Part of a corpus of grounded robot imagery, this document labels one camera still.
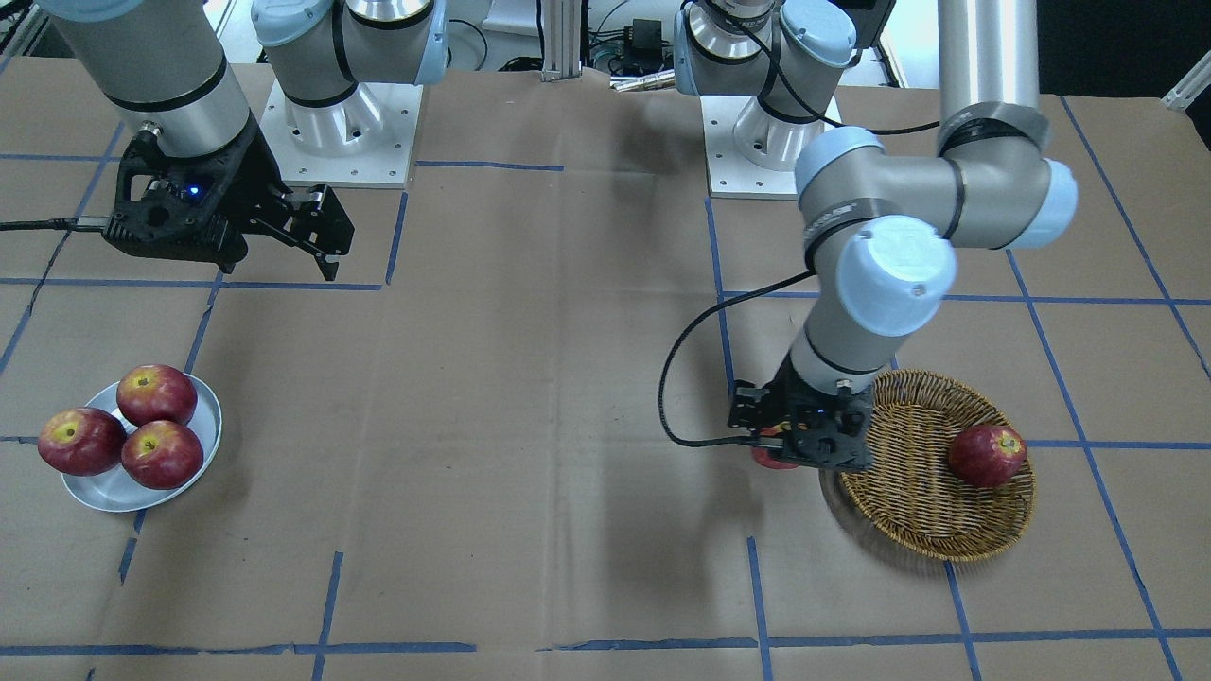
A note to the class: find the red apple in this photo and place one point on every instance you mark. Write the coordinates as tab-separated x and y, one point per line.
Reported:
765	457
149	393
82	441
987	455
162	455

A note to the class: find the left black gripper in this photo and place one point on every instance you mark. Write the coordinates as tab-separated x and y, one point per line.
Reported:
784	396

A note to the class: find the wicker basket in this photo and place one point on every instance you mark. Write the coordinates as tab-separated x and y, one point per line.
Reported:
911	496

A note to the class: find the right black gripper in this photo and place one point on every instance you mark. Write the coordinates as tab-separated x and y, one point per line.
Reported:
252	173

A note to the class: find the light blue plate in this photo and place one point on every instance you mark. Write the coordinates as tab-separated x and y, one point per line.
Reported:
116	490

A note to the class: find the red apple on plate back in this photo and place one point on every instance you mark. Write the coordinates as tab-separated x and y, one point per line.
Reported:
149	393

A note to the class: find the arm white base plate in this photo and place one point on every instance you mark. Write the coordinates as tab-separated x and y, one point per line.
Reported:
364	142
751	155

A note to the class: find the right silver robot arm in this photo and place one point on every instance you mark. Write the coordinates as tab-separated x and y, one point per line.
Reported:
161	61

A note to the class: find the red apple in basket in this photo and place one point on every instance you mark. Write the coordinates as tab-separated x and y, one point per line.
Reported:
987	455

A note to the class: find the red apple on plate front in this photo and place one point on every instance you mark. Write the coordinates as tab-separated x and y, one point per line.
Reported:
162	455

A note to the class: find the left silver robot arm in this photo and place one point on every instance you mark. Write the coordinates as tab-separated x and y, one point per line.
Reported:
880	232

